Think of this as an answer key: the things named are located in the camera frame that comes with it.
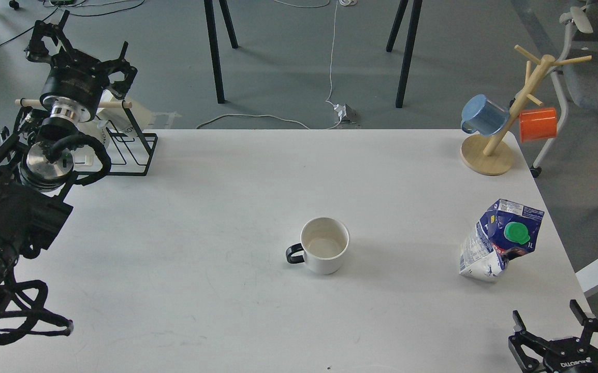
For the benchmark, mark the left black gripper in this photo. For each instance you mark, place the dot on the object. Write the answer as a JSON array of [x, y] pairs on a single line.
[[73, 80]]

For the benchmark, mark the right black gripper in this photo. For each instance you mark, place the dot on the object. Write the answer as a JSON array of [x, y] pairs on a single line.
[[565, 355]]

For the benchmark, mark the white mug black handle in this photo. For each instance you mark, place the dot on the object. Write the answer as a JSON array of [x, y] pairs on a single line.
[[322, 246]]

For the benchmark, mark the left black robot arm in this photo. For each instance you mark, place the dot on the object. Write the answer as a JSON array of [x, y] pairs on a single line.
[[32, 210]]

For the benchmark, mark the blue white milk carton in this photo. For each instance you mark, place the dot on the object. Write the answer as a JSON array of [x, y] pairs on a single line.
[[506, 231]]

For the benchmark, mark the left black table legs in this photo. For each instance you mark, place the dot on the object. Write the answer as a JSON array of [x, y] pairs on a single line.
[[213, 43]]

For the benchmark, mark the black table legs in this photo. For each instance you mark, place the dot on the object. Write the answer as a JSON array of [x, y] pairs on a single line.
[[213, 43], [409, 44]]

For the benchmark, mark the wooden mug tree stand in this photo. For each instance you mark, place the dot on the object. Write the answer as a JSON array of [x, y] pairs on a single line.
[[490, 156]]

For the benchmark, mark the orange mug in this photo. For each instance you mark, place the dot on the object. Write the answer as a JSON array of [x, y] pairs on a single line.
[[538, 124]]

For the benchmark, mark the blue mug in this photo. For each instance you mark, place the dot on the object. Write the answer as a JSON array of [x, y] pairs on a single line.
[[481, 115]]

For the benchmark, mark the white power adapter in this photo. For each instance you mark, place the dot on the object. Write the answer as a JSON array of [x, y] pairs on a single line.
[[344, 113]]

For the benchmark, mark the right black table legs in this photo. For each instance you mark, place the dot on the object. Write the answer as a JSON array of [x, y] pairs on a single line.
[[409, 44]]

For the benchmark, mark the black wire rack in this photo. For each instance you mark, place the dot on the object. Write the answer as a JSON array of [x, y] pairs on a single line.
[[116, 124]]

